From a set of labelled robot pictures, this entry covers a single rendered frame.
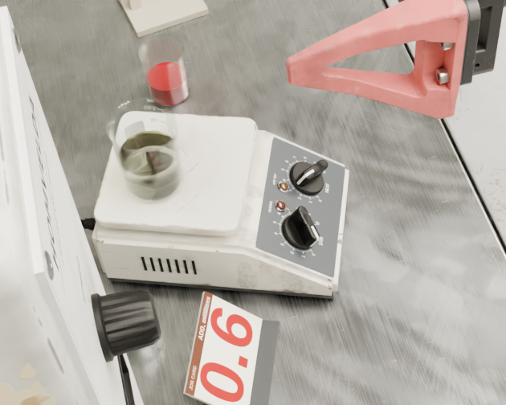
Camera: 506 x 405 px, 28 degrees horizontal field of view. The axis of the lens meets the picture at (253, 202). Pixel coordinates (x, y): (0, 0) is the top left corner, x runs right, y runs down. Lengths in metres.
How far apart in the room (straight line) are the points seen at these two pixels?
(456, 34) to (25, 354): 0.30
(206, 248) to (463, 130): 0.29
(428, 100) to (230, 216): 0.35
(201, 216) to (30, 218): 0.63
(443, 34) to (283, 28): 0.63
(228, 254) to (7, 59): 0.61
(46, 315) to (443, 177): 0.78
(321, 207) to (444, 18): 0.44
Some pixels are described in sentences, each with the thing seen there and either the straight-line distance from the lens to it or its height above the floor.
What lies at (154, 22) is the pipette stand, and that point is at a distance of 1.07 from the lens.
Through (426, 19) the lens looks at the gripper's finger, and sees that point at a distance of 0.43.
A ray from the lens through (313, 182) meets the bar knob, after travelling 0.86.
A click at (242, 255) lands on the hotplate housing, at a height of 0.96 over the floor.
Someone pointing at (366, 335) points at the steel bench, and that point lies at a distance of 0.83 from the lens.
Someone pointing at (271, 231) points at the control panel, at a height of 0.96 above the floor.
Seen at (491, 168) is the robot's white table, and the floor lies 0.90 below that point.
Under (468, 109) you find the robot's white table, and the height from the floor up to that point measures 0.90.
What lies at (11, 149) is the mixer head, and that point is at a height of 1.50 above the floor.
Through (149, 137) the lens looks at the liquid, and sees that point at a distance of 0.81.
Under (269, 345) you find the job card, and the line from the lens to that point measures 0.83.
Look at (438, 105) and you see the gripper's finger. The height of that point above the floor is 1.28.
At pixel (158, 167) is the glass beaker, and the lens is 0.78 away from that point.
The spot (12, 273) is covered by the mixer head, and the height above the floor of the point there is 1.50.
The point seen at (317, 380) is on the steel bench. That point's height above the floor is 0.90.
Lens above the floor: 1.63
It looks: 53 degrees down
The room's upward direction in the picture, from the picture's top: 6 degrees counter-clockwise
